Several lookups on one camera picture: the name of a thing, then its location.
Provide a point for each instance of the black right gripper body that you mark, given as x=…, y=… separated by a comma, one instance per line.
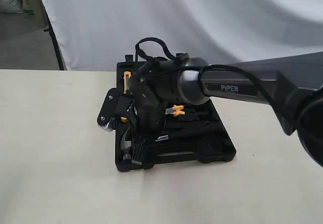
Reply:
x=154, y=86

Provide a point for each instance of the black plastic tool case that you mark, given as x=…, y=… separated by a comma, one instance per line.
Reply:
x=197, y=117

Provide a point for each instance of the orange handled pliers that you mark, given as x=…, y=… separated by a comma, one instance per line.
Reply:
x=175, y=110

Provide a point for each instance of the black backdrop stand pole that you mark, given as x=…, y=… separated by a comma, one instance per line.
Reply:
x=52, y=35

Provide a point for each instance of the white backdrop cloth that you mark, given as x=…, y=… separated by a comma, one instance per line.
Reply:
x=94, y=35

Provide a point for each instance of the steel claw hammer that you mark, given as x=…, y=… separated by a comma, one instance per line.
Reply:
x=172, y=147

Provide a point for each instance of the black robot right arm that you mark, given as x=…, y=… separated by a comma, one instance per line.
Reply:
x=291, y=85

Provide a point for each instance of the yellow utility knife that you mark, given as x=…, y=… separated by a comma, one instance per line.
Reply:
x=126, y=77

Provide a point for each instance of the brown cardboard box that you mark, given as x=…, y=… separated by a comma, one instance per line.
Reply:
x=37, y=8

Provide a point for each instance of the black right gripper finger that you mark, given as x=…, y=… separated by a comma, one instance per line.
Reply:
x=139, y=149

